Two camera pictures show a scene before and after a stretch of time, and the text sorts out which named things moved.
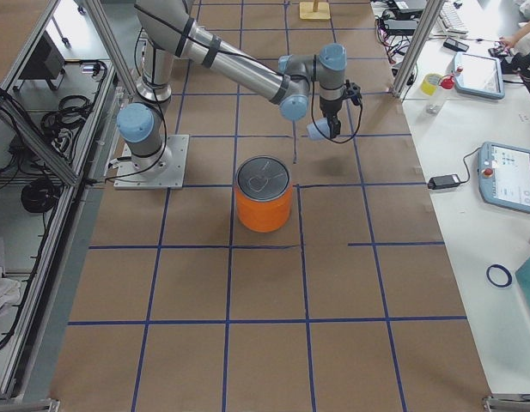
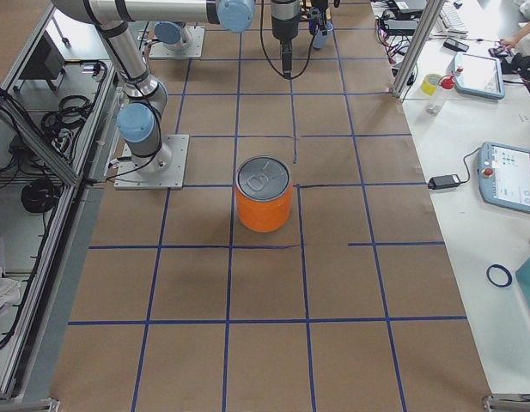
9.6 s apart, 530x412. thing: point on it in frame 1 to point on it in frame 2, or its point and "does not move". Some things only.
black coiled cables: [58, 124] does not move
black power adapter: [443, 181] does not move
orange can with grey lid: [264, 193] does not move
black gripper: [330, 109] to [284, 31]
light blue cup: [323, 126] to [323, 34]
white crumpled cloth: [3, 292] does not move
